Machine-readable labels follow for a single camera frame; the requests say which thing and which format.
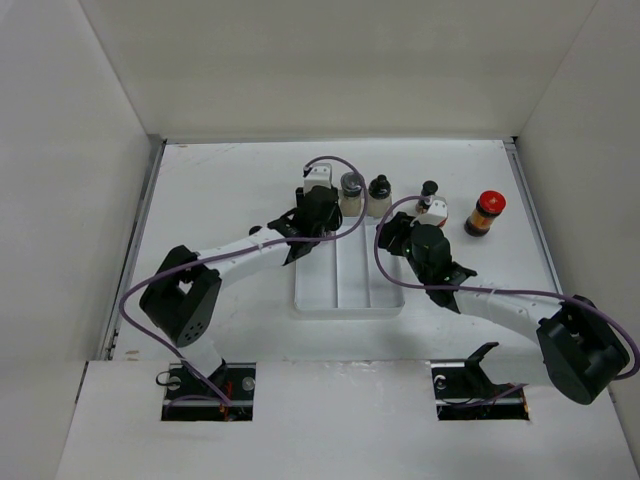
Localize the black-cap white salt bottle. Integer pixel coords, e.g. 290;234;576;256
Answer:
367;174;392;218

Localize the grey-cap white powder shaker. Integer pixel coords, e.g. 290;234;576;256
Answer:
340;172;362;217

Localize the red-lid sauce jar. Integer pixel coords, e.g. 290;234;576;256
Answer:
464;190;507;237

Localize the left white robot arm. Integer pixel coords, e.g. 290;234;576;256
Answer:
139;186;342;399

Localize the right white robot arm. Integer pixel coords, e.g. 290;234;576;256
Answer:
374;212;639;405

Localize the black-cap dark spice bottle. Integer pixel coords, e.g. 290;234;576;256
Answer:
421;180;439;197

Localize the white divided organizer tray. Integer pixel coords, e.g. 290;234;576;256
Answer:
294;217;405;320

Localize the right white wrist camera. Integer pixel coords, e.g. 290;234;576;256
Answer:
415;196;449;228

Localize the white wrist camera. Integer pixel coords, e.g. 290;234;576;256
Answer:
303;162;332;192
415;196;449;228

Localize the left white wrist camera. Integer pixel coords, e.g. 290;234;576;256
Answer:
303;162;332;192

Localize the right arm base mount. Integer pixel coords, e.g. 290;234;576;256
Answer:
430;342;529;421

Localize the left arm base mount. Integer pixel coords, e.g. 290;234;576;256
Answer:
155;363;257;422

